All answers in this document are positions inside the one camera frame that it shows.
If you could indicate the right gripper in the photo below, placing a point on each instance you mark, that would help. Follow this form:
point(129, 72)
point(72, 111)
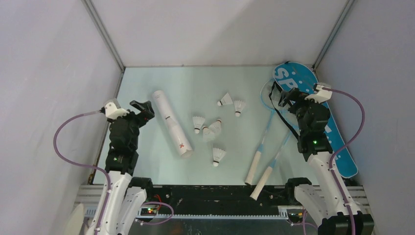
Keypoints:
point(295, 96)

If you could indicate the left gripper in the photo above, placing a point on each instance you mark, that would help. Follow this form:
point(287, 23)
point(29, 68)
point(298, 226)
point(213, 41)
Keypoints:
point(147, 114)

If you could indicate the white shuttlecock tube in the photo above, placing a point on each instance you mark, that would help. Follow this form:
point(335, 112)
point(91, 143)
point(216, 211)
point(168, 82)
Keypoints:
point(175, 130)

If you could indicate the white shuttlecock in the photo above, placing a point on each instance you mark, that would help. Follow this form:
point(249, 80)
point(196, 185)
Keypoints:
point(198, 123)
point(208, 134)
point(218, 155)
point(225, 100)
point(239, 106)
point(216, 127)

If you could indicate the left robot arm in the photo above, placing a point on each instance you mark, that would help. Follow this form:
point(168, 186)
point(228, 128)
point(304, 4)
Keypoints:
point(120, 201)

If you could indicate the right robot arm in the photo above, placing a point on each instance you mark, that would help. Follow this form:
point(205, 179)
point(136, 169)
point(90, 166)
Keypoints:
point(336, 212)

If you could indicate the blue badminton racket left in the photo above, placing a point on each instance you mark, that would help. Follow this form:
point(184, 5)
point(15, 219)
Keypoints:
point(265, 100)

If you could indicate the blue badminton racket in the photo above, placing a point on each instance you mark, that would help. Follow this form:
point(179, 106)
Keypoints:
point(265, 100)
point(268, 171)

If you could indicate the blue badminton racket right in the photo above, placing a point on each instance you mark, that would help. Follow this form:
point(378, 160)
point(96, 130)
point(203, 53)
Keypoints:
point(268, 171)

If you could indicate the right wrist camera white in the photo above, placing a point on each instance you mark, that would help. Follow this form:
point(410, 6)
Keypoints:
point(322, 93)

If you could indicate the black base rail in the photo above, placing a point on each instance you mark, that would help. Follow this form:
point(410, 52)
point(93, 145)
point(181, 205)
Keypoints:
point(224, 202)

